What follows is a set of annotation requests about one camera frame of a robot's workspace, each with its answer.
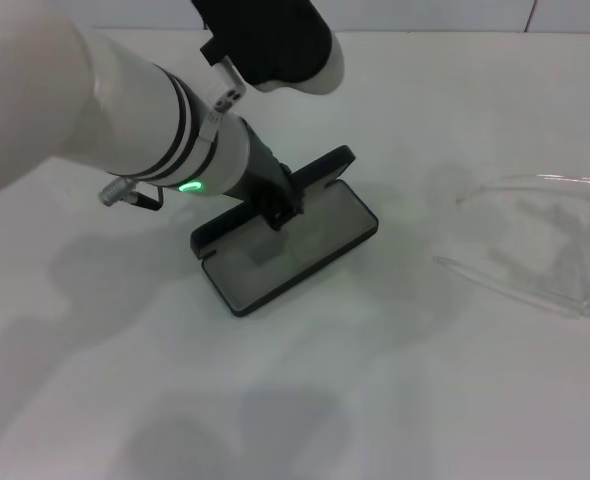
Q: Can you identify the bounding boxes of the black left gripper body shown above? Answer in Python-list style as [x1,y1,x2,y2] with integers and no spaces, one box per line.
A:
[223,117,305,217]

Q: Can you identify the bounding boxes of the black glasses case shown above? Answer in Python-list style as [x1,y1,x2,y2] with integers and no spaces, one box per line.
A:
[189,144,379,318]

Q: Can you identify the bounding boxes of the clear plastic glasses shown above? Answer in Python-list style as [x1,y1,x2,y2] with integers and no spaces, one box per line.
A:
[432,172,590,320]

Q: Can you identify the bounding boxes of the left wrist camera mount bracket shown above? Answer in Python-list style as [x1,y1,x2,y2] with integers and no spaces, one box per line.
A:
[199,39,249,144]

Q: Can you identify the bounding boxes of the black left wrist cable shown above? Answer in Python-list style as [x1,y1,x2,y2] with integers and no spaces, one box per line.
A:
[124,185,166,212]

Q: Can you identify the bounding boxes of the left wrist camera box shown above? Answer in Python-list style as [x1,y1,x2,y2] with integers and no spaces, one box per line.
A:
[192,0,347,96]

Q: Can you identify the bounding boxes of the silver left cable connector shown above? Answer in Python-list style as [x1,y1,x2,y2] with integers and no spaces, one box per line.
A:
[98,178,137,207]

